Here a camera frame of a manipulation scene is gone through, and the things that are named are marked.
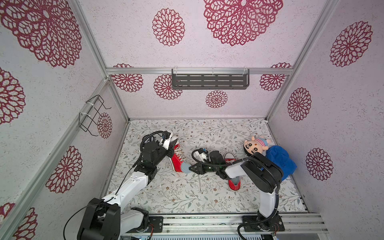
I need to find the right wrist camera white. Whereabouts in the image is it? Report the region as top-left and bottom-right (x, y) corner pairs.
(197, 148), (210, 163)

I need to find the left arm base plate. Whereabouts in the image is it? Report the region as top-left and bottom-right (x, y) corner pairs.
(130, 217), (164, 234)

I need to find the plush doll head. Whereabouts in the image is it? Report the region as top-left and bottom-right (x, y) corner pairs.
(243, 136), (271, 157)

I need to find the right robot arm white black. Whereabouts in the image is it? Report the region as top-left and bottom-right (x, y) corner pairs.
(189, 148), (285, 232)

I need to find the black wire wall rack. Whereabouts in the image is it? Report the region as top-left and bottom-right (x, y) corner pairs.
(78, 95), (111, 137)

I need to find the aluminium front rail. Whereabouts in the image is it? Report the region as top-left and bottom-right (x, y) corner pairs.
(119, 212), (330, 238)

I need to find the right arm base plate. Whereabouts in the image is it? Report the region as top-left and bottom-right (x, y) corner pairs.
(242, 215), (285, 232)

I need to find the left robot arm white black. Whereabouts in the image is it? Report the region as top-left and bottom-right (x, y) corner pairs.
(77, 131), (178, 240)

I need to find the blue cap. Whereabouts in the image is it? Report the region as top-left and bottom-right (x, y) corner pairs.
(266, 146), (297, 181)

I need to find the light blue insole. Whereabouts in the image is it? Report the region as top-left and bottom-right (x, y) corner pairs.
(181, 163), (192, 174)

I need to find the grey wall shelf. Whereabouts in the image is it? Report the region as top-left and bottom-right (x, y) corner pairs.
(171, 69), (250, 90)

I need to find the red canvas sneaker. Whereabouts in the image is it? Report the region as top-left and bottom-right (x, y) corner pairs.
(225, 159), (241, 192)
(169, 137), (190, 173)

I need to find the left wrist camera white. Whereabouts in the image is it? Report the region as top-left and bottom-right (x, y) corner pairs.
(160, 131), (173, 150)

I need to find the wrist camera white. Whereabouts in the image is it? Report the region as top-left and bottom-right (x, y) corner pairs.
(197, 148), (210, 163)
(160, 131), (173, 150)

